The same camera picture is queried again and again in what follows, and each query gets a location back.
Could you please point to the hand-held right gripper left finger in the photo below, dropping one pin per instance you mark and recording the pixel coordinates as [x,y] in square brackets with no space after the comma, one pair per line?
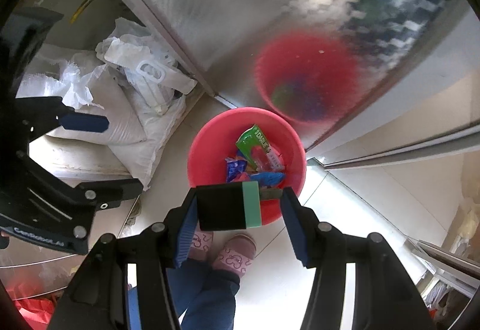
[185,240]

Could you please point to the person's blue trousers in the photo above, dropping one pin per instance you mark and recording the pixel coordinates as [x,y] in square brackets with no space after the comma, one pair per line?
[210,300]

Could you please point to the green white toothbrush package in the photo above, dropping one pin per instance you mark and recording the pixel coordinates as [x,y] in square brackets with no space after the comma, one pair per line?
[255,144]

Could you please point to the red plastic basin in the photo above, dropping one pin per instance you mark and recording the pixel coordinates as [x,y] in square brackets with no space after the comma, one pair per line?
[210,142]

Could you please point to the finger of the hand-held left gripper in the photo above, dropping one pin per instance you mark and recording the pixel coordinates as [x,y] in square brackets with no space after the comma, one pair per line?
[86,123]
[112,192]

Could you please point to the pink slipper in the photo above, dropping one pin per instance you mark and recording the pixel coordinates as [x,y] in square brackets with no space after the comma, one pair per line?
[200,245]
[234,257]

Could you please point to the black green small box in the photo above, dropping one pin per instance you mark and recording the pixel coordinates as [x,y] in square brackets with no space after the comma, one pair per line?
[221,206]

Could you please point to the red plastic bag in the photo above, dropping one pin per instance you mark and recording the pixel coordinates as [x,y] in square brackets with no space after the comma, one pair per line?
[30,311]

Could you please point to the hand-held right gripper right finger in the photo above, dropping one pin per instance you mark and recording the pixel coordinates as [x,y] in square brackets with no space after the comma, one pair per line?
[300,236]

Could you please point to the white woven sack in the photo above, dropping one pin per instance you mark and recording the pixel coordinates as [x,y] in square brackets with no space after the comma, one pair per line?
[120,112]

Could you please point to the metal cabinet door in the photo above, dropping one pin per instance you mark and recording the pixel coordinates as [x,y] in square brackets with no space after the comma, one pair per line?
[225,14]

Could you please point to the pink blue plastic wrapper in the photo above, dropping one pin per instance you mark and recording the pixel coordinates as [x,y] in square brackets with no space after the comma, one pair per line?
[268,178]

